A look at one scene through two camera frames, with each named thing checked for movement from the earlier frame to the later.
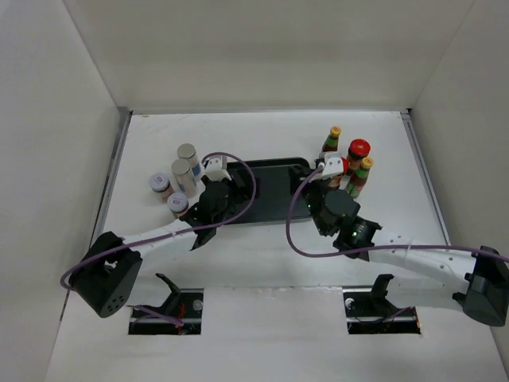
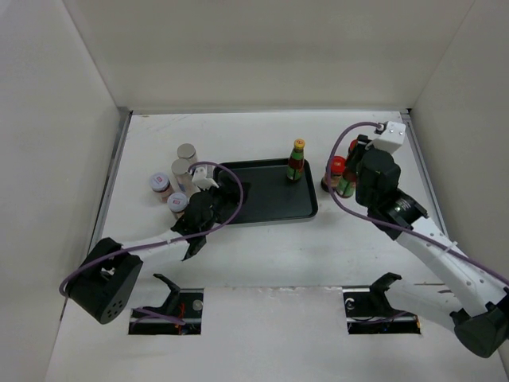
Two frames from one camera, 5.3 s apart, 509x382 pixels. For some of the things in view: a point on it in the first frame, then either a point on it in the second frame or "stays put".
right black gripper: (296, 171) → (353, 157)
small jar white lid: (160, 183) stays put
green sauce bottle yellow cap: (331, 144) → (297, 161)
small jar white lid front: (178, 203) stays put
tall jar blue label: (187, 151) stays put
